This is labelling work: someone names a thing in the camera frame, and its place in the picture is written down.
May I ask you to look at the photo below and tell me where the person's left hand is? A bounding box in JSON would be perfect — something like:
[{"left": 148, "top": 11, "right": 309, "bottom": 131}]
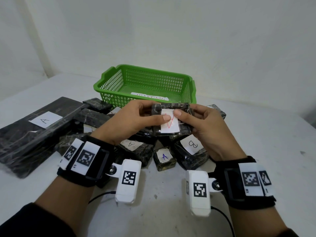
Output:
[{"left": 92, "top": 99, "right": 171, "bottom": 152}]

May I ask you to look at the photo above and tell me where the person's right hand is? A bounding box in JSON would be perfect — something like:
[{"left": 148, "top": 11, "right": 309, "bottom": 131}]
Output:
[{"left": 174, "top": 103, "right": 247, "bottom": 162}]

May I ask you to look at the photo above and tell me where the black packet red-marked label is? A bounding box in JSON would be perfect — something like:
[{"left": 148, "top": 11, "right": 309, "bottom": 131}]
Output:
[{"left": 150, "top": 102, "right": 194, "bottom": 137}]

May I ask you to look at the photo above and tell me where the green plastic mesh basket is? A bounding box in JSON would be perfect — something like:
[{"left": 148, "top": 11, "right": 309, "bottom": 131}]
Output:
[{"left": 93, "top": 64, "right": 196, "bottom": 109}]

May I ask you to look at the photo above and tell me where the small packet blue A label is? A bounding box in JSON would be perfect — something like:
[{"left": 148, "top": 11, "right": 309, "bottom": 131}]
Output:
[{"left": 153, "top": 146, "right": 177, "bottom": 172}]

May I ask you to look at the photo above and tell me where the pile of black packets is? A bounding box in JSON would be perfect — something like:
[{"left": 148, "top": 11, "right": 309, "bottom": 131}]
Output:
[{"left": 0, "top": 96, "right": 227, "bottom": 179}]

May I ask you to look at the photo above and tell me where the person's right forearm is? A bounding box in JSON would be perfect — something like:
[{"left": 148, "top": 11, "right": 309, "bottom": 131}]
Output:
[{"left": 228, "top": 204, "right": 301, "bottom": 237}]

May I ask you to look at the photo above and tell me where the person's left forearm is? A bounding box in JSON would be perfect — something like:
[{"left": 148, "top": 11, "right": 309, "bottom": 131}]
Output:
[{"left": 0, "top": 175, "right": 95, "bottom": 237}]

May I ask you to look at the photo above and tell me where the black left wristband with markers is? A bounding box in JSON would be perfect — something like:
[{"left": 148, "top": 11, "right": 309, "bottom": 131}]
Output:
[{"left": 57, "top": 134, "right": 115, "bottom": 187}]

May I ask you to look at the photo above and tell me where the black wristband with markers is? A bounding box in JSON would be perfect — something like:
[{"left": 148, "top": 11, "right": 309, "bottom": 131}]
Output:
[
  {"left": 208, "top": 156, "right": 277, "bottom": 211},
  {"left": 57, "top": 134, "right": 115, "bottom": 187}
]

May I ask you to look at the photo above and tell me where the black right wristband with markers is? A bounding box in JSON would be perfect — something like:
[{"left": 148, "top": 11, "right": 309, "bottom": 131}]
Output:
[{"left": 208, "top": 156, "right": 277, "bottom": 211}]

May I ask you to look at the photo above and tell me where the black packet labelled B near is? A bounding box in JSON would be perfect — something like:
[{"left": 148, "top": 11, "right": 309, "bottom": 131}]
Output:
[{"left": 210, "top": 206, "right": 235, "bottom": 237}]

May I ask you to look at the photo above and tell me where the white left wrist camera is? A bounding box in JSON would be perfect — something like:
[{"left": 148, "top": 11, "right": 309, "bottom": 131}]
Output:
[{"left": 108, "top": 159, "right": 143, "bottom": 205}]

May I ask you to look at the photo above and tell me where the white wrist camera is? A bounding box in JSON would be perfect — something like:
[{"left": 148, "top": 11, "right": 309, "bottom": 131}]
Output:
[
  {"left": 108, "top": 159, "right": 143, "bottom": 205},
  {"left": 185, "top": 170, "right": 222, "bottom": 218}
]

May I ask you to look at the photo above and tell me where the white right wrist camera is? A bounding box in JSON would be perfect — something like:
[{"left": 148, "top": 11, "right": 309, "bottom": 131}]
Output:
[{"left": 185, "top": 170, "right": 222, "bottom": 218}]

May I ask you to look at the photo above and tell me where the black left camera cable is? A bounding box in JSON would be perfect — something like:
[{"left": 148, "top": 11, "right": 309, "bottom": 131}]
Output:
[{"left": 88, "top": 191, "right": 117, "bottom": 205}]

